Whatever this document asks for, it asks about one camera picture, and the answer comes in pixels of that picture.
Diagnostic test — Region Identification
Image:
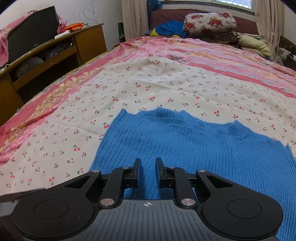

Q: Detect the cherry print white sheet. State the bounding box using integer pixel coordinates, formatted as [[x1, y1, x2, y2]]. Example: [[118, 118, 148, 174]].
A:
[[1, 57, 295, 195]]

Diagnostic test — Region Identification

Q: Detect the orange object on desk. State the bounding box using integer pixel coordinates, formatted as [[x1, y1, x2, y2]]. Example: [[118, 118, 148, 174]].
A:
[[65, 23, 84, 32]]

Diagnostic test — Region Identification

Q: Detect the cluttered bedside table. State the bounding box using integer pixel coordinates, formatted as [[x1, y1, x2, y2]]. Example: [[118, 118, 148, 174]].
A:
[[278, 36, 296, 71]]

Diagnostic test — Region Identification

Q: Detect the black monitor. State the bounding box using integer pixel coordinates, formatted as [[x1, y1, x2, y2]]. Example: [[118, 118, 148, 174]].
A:
[[8, 6, 59, 63]]

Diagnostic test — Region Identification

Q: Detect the dark red headboard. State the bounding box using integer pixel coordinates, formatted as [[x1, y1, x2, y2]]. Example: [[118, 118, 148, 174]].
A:
[[149, 9, 258, 35]]

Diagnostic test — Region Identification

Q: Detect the beige curtain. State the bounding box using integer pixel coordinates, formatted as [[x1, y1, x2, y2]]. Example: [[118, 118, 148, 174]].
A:
[[255, 0, 285, 58], [121, 0, 149, 41]]

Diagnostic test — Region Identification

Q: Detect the pink cloth on monitor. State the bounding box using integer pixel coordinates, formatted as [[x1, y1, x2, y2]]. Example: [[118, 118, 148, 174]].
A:
[[1, 11, 67, 66]]

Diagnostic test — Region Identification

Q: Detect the beige left curtain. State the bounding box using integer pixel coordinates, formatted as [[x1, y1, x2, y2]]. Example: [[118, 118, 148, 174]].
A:
[[121, 0, 149, 41]]

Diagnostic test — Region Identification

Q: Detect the floral red white pillow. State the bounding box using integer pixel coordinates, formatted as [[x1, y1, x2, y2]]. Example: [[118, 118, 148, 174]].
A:
[[183, 12, 237, 38]]

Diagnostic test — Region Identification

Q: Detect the yellow green pillow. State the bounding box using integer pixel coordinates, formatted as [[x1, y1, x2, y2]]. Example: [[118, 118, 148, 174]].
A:
[[237, 33, 272, 58]]

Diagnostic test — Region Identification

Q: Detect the window with bars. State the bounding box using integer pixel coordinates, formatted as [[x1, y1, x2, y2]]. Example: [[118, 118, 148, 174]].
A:
[[161, 0, 256, 11]]

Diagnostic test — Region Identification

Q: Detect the pink striped bedspread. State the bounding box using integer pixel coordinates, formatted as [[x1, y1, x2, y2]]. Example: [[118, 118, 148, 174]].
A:
[[1, 36, 295, 166]]

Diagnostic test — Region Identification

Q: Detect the beige right curtain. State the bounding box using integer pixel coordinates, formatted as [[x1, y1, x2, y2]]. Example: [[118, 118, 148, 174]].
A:
[[255, 0, 285, 58]]

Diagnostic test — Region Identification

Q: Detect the blue yellow garment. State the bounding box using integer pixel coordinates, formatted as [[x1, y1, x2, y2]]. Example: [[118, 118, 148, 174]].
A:
[[146, 21, 188, 38]]

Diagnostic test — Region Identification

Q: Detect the blue knitted sweater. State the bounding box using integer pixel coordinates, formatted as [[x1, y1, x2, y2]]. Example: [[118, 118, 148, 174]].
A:
[[91, 108, 295, 240]]

